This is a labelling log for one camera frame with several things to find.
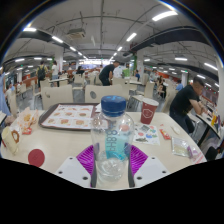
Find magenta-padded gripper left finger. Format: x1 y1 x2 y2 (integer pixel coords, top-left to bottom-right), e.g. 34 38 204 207
54 144 98 189

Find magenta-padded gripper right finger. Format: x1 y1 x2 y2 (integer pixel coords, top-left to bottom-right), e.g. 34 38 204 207
128 144 171 188

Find clear blue-capped water bottle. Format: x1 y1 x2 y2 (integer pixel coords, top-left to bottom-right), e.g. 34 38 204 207
90 95 135 184

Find colourful sticker sheet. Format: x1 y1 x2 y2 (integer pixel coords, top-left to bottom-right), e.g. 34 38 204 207
133 122 161 146

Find red sauce packet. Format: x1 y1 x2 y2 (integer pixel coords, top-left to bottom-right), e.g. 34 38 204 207
21 126 33 136
158 128 172 140

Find clear plastic bag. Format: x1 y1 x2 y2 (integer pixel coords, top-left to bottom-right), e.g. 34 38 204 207
170 136 194 158

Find flat round red coaster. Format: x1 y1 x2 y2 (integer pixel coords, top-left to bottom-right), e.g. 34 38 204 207
27 148 46 168

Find brown food tray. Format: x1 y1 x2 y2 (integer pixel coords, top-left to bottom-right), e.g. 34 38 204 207
38 102 100 131

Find red paper cup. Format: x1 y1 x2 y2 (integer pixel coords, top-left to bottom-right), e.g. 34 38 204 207
139 97 160 125

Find beige chair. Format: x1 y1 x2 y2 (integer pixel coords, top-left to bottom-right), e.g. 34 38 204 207
40 84 74 111
84 83 124 104

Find person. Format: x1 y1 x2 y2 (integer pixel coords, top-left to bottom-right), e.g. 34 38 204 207
0 68 11 116
98 60 121 87
168 76 209 134
35 60 49 88

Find ceiling air conditioner unit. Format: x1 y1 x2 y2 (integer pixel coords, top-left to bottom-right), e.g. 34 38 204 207
65 27 87 41

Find ceiling lights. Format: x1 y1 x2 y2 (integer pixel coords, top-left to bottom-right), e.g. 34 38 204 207
13 9 219 73

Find brown fried ring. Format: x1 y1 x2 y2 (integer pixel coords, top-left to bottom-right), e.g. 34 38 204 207
10 129 21 144

